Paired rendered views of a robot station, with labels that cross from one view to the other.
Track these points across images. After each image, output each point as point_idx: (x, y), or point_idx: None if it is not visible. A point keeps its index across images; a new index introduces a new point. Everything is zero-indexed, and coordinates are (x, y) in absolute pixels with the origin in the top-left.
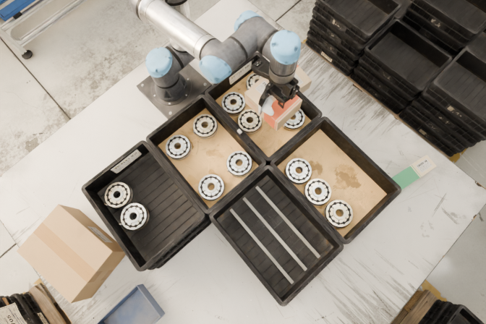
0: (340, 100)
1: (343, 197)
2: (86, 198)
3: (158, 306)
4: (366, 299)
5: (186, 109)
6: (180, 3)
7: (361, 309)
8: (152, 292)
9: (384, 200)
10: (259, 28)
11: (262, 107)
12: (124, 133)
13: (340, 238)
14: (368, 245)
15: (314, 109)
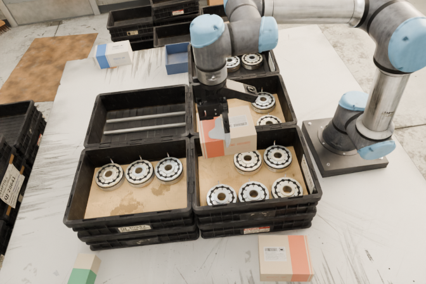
0: None
1: (116, 193)
2: None
3: (173, 71)
4: (54, 179)
5: (288, 105)
6: (373, 58)
7: (53, 172)
8: (184, 73)
9: (76, 210)
10: (243, 21)
11: None
12: (314, 96)
13: (90, 148)
14: None
15: (205, 205)
